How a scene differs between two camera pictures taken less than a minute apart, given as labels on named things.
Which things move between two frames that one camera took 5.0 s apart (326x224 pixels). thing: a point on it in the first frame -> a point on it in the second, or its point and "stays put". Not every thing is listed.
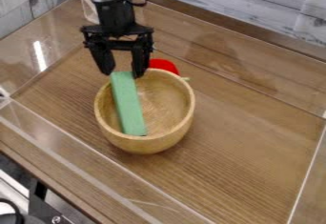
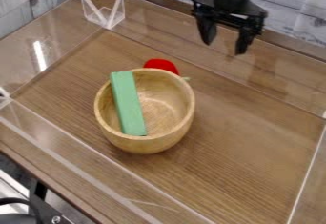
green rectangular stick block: [129, 105] stays put
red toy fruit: [165, 64] stays put
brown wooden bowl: [169, 106] stays put
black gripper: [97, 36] -> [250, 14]
